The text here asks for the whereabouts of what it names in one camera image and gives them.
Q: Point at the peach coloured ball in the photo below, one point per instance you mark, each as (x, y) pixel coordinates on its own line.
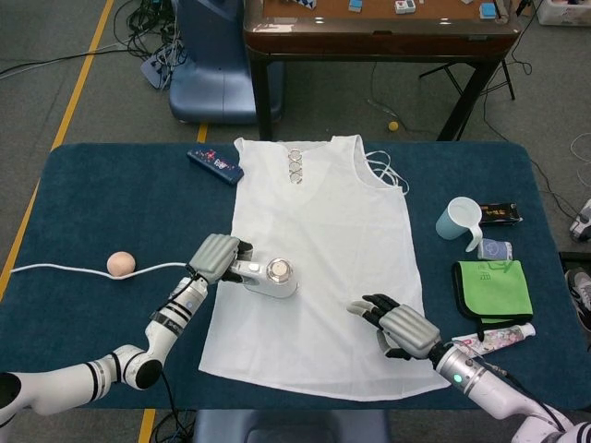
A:
(121, 264)

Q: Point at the blue white snake puzzle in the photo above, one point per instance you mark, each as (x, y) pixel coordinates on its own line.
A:
(300, 3)

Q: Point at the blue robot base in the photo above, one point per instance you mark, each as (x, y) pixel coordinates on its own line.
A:
(212, 69)

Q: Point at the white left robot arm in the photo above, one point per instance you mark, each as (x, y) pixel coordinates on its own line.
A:
(55, 383)

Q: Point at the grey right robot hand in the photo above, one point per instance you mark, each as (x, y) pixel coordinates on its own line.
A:
(411, 330)

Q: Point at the black packet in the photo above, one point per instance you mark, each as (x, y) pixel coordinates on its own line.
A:
(501, 213)

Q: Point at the small blue tissue pack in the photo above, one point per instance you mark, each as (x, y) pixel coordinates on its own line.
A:
(494, 250)

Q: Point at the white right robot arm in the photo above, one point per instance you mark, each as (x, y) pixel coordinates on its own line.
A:
(480, 383)

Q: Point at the dark blue printed box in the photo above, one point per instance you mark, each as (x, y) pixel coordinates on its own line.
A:
(214, 165)

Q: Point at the white handheld garment steamer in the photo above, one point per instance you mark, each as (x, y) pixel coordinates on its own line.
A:
(277, 286)

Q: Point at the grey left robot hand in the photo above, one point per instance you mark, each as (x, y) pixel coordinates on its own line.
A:
(214, 256)

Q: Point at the white storage crate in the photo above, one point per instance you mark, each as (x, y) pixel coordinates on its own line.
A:
(563, 11)

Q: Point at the printed toothpaste tube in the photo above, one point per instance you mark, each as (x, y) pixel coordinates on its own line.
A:
(503, 334)

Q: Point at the white sleeveless shirt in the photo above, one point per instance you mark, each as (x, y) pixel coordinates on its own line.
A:
(323, 221)

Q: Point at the small yellow ball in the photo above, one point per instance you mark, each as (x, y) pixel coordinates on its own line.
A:
(393, 125)

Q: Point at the green cloth with black trim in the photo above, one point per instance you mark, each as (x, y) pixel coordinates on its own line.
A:
(498, 290)

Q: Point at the brown mahjong table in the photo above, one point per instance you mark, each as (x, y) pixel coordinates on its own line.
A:
(369, 44)

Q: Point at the black metal stand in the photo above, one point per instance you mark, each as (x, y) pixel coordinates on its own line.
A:
(508, 78)

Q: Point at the light blue mug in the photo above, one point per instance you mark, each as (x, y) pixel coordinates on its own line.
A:
(450, 226)

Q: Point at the blue mahjong tile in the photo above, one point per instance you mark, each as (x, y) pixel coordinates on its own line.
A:
(355, 5)
(487, 11)

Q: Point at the face-up white mahjong tile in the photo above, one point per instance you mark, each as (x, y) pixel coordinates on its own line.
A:
(400, 6)
(410, 5)

